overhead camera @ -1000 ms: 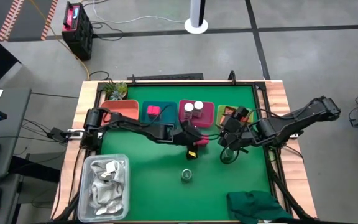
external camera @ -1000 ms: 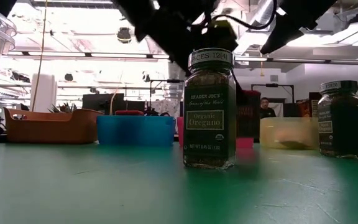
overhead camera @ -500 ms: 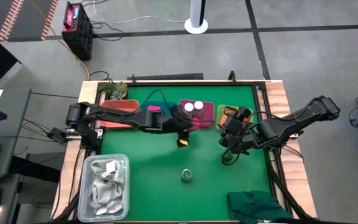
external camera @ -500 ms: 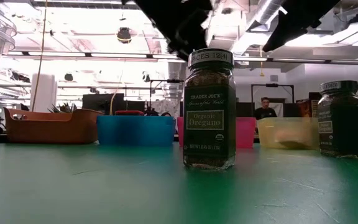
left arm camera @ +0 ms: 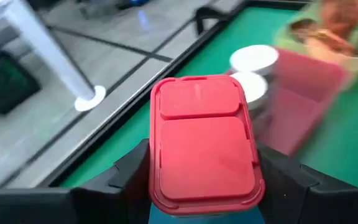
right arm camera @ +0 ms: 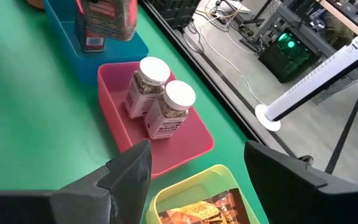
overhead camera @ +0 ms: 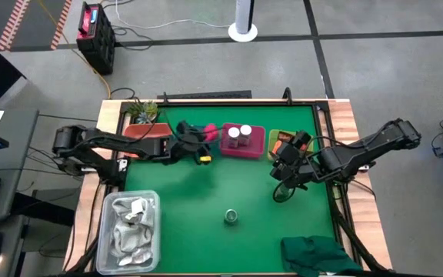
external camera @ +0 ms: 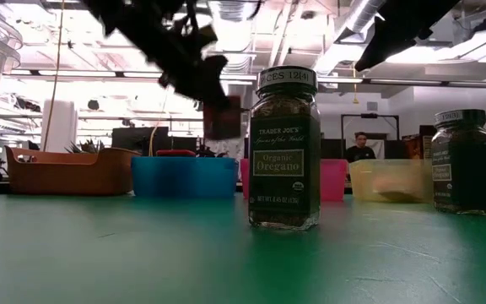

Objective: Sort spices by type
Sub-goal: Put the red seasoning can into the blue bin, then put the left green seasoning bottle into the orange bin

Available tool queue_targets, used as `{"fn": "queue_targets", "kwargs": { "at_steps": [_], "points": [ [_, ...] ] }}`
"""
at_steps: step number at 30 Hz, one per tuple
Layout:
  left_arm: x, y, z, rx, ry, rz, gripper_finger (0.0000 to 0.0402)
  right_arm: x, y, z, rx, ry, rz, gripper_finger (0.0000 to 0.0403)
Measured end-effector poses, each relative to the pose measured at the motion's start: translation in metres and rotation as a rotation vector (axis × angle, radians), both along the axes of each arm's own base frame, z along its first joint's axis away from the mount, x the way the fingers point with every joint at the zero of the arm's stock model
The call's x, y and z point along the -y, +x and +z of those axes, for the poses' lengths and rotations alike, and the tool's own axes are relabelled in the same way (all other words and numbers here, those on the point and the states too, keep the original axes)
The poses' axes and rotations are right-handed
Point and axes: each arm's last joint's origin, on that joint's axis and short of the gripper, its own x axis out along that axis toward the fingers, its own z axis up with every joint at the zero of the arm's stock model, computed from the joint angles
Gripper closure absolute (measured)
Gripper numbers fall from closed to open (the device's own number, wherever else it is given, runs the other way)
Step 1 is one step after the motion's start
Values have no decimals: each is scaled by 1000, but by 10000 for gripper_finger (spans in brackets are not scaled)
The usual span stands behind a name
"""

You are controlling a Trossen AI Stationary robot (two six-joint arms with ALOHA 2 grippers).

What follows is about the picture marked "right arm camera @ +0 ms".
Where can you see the white-lid bagel seasoning jar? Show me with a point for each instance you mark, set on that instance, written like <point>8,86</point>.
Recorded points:
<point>179,95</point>
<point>148,71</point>

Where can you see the white black pole round base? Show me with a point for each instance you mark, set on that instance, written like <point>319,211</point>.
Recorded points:
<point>315,77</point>

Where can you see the pink plastic bin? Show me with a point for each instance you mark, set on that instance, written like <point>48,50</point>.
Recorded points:
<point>182,149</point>

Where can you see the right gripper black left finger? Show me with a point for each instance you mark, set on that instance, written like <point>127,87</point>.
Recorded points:
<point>104,199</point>

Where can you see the person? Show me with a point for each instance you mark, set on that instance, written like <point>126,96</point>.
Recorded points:
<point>337,31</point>

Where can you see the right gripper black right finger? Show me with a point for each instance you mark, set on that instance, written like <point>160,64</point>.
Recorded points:
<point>297,196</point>

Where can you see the blue plastic bin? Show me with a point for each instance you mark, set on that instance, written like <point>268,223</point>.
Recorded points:
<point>120,53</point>

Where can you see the black plastic crate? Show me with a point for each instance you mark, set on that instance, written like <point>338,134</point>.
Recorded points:
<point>176,12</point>

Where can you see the grey metal desk frame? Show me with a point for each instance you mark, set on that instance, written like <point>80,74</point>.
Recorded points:
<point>272,18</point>

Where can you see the orange plastic bin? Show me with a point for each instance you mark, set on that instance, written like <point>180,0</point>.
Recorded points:
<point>36,3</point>

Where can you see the black metal table frame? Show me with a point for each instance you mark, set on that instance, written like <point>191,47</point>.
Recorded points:
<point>210,81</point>

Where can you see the red-lid smoked paprika tin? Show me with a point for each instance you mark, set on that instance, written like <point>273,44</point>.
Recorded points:
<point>110,18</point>
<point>93,42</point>

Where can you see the black computer case green light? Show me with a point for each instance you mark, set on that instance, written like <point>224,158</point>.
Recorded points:
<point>287,59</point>

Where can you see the green table mat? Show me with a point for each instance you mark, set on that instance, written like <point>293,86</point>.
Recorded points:
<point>26,109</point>

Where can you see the yellow-green plastic bin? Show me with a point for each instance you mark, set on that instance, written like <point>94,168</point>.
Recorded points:
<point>179,189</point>

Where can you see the brown taco mix packet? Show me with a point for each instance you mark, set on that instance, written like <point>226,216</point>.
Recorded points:
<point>239,205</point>
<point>197,211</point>

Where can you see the wooden top desk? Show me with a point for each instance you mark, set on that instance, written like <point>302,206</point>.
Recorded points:
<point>343,14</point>

